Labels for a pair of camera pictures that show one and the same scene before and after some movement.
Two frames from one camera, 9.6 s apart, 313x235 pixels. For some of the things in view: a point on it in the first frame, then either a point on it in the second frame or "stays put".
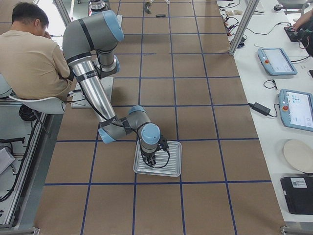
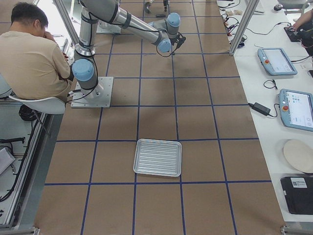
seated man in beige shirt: x=33 y=65 stays put
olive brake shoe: x=146 y=7 stays put
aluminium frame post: x=244 y=26 stays put
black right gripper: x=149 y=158 to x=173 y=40
